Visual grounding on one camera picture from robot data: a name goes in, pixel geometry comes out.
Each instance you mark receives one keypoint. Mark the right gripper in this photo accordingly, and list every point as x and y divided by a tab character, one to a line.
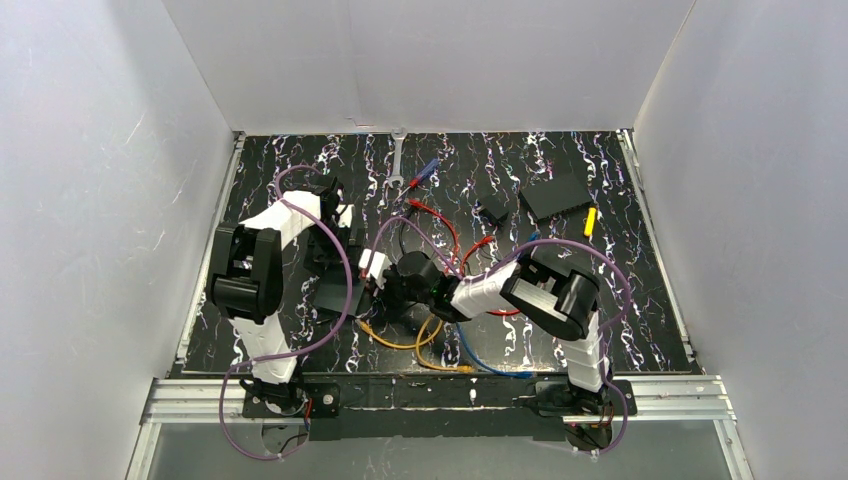
392	287

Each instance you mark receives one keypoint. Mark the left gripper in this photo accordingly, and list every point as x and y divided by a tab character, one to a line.
333	291

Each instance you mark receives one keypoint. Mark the black network switch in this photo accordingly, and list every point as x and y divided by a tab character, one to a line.
559	195
331	293

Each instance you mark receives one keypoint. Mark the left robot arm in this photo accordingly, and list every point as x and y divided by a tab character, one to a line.
245	277

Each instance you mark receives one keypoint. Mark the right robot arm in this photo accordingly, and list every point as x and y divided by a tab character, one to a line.
560	299

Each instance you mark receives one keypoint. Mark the small black power adapter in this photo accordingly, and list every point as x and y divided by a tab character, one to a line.
493	209

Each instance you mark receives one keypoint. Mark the silver wrench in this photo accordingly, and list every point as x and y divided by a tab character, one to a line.
396	179

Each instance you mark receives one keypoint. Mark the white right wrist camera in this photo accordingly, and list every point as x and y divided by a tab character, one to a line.
372	265

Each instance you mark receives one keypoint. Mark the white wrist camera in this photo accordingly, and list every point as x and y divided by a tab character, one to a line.
372	265
344	215

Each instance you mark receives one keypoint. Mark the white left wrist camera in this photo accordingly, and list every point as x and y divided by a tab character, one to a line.
344	215

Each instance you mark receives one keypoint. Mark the blue handled screwdriver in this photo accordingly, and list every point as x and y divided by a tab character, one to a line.
422	175

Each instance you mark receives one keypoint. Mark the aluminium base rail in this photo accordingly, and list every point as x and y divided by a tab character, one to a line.
645	397

